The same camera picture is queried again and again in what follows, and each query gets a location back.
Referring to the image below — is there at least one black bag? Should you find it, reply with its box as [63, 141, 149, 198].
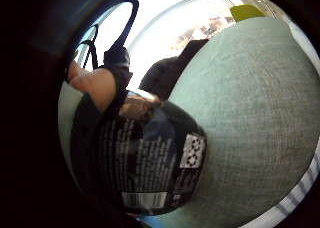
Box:
[138, 38, 210, 102]

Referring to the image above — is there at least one yellow-green chair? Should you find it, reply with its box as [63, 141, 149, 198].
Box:
[229, 4, 267, 23]

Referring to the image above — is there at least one black bottle with printed label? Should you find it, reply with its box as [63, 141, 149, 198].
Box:
[69, 89, 209, 218]

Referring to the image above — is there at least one grey-green woven table mat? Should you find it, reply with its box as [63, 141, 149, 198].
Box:
[57, 16, 320, 228]

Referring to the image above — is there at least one white grey striped cloth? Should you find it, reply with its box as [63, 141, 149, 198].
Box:
[239, 147, 320, 228]

